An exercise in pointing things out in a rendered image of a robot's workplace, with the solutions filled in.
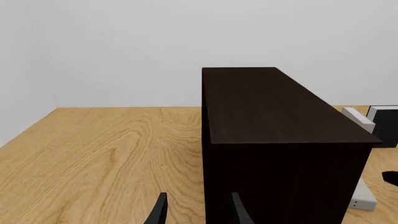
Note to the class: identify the dark wooden cabinet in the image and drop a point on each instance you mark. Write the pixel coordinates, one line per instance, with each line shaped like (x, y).
(280, 144)

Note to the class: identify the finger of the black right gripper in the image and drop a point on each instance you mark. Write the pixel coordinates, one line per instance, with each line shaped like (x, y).
(241, 211)

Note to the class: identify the white flat box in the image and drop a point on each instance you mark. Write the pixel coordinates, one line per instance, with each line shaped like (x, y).
(362, 198)

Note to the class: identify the black book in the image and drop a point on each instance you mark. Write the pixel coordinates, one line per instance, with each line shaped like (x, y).
(385, 130)

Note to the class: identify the black left gripper right finger tip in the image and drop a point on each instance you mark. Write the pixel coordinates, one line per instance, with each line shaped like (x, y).
(391, 177)

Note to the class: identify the white book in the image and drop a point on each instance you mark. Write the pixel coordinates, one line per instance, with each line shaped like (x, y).
(357, 116)

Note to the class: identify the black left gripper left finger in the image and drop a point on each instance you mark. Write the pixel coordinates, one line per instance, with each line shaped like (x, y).
(159, 212)

